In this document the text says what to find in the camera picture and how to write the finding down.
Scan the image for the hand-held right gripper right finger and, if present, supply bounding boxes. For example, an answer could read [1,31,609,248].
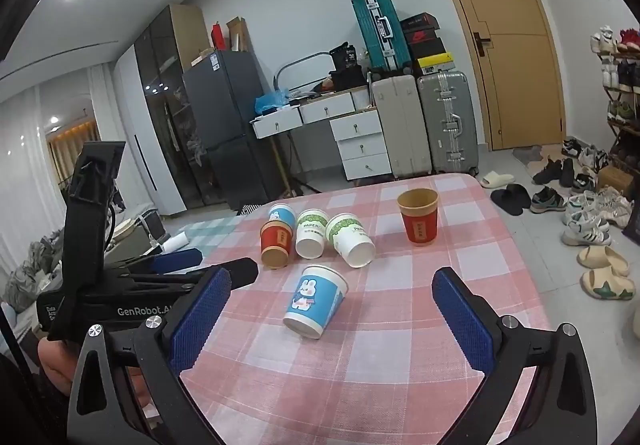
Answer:
[431,266,598,445]

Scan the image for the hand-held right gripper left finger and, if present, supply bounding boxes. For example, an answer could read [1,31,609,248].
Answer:
[66,266,236,445]

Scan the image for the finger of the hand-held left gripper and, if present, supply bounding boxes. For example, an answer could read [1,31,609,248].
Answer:
[125,257,260,289]
[107,247,203,276]

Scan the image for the blue rabbit print paper cup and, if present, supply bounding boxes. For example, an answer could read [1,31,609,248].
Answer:
[283,264,349,340]
[268,203,298,229]

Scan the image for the red paper cup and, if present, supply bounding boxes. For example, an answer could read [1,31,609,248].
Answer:
[259,220,293,270]
[397,188,440,246]

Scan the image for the white green print paper cup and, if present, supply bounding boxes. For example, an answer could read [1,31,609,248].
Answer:
[325,213,377,269]
[295,208,330,260]

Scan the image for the person's left hand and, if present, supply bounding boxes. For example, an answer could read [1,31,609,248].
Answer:
[37,339,156,423]

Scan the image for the green checked mat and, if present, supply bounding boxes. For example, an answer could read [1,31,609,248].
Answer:
[165,214,253,253]

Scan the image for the grey clothes pile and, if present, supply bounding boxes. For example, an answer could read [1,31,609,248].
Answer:
[0,236,65,312]

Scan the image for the pink checked tablecloth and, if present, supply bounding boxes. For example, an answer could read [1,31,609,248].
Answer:
[179,174,551,445]

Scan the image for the white curtain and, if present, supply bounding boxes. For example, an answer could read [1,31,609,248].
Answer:
[0,65,117,251]

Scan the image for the white wardrobe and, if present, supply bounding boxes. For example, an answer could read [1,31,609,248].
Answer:
[113,44,188,217]

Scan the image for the black slippers pair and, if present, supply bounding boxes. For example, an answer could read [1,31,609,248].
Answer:
[490,184,534,215]

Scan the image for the grey refrigerator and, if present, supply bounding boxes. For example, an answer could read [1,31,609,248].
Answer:
[181,50,287,212]

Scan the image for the beige slipper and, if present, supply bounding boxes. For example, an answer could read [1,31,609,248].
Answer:
[480,170,516,189]

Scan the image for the yellow foam clog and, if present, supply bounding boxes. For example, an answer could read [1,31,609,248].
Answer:
[577,245,631,277]
[580,268,636,301]

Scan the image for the dark glass door cabinet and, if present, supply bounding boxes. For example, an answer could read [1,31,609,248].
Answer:
[134,4,212,215]

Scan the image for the pile of sneakers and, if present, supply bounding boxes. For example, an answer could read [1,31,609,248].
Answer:
[530,136,636,247]

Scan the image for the blue plastic bag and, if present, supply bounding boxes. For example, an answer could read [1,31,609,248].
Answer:
[255,87,291,114]

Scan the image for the white desk with drawers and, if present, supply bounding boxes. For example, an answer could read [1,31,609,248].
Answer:
[251,90,394,198]

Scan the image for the grey doormat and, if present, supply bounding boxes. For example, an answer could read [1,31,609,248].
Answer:
[512,144,544,169]

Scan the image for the silver suitcase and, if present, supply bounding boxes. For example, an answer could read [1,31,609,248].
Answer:
[416,70,481,177]

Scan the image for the beige suitcase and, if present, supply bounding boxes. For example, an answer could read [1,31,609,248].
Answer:
[370,74,434,180]

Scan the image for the small cardboard box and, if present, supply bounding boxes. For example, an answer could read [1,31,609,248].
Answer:
[597,165,635,197]

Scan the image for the brown cardboard box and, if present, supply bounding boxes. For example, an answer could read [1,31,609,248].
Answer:
[226,16,251,54]

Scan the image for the dark shoe rack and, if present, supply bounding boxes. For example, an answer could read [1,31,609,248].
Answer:
[592,48,640,178]

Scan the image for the yellow shoe box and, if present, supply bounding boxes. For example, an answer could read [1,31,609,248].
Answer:
[415,52,456,75]

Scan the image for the wooden door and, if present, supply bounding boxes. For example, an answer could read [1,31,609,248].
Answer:
[420,0,567,151]

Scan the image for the teal suitcase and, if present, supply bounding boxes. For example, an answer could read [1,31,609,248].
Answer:
[351,0,412,74]

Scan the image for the black and red shoe box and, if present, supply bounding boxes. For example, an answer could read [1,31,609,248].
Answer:
[407,28,447,62]

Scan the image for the white high-top sneakers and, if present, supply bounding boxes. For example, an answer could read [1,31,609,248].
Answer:
[591,25,621,54]

